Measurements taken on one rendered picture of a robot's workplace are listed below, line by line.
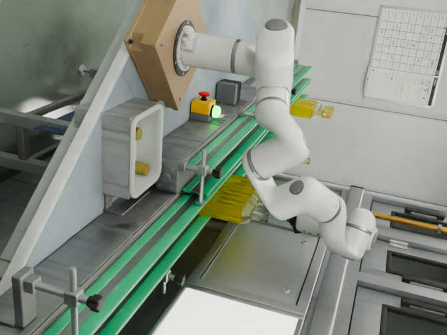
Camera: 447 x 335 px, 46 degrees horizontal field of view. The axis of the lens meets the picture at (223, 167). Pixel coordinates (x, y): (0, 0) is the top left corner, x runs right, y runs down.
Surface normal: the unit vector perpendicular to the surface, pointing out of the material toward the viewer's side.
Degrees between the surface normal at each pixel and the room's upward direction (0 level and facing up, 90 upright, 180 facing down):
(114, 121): 90
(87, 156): 0
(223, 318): 90
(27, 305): 0
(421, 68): 90
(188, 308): 90
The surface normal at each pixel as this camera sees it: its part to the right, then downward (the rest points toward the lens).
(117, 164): -0.32, 0.34
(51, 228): 0.94, 0.20
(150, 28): -0.14, -0.49
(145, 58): -0.30, 0.85
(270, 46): -0.11, -0.66
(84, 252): 0.08, -0.92
